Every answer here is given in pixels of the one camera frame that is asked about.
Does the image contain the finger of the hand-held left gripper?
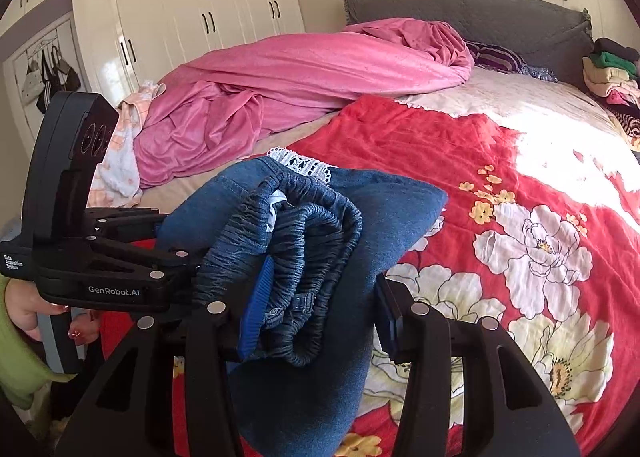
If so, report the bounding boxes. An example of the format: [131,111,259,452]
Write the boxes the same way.
[84,206,173,240]
[85,234,208,288]

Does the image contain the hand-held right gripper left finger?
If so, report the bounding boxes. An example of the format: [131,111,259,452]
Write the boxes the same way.
[54,257,276,457]

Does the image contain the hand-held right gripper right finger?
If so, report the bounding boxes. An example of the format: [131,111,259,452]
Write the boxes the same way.
[375,273,583,457]

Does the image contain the blue denim pants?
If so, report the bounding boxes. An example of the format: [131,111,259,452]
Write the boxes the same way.
[155,147,448,457]

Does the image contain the person's left forearm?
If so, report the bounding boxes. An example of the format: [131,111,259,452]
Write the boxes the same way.
[0,277,76,410]

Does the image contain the person's left hand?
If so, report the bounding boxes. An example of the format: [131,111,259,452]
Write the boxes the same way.
[2,277,101,345]

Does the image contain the pale peach floral cloth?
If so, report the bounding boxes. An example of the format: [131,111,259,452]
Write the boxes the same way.
[90,81,167,209]

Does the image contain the black white-striped hanging bag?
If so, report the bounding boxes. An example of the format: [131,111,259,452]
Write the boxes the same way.
[36,51,62,114]

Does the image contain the pale hanging bag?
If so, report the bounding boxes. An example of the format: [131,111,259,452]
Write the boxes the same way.
[22,63,45,102]

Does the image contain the dark hanging bag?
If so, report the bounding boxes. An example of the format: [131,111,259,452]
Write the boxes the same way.
[52,48,82,94]

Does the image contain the red floral blanket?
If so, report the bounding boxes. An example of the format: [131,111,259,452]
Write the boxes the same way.
[100,66,640,457]

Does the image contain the white wardrobe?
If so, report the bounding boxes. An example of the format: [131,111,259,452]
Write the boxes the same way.
[0,0,306,108]

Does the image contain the pink duvet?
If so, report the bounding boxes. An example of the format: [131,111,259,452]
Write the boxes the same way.
[134,17,476,190]

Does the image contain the purple striped pillow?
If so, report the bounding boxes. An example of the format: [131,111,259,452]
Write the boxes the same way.
[462,40,528,75]

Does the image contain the blue patterned cloth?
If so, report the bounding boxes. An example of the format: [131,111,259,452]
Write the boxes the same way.
[519,65,559,84]

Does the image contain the grey padded headboard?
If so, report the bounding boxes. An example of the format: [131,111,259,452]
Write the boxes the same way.
[342,0,596,88]

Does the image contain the pile of folded clothes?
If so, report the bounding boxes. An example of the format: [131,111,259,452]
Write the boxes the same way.
[582,37,640,153]

